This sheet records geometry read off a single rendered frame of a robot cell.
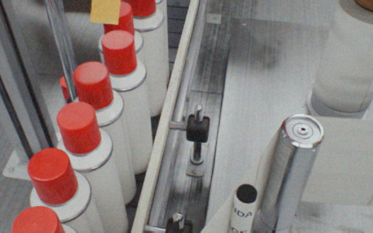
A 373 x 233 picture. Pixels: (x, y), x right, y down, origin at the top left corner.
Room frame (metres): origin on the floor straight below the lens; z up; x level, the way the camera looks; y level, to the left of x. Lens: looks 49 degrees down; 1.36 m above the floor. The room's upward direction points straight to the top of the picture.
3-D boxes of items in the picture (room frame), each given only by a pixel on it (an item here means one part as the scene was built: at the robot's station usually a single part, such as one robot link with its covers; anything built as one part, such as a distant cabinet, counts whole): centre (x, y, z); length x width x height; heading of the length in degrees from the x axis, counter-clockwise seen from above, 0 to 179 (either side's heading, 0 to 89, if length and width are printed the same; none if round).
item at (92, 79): (0.30, 0.09, 0.98); 0.05 x 0.05 x 0.20
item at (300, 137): (0.25, -0.10, 0.97); 0.05 x 0.05 x 0.19
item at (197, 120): (0.38, -0.02, 0.89); 0.03 x 0.03 x 0.12; 81
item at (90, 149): (0.25, 0.09, 0.98); 0.05 x 0.05 x 0.20
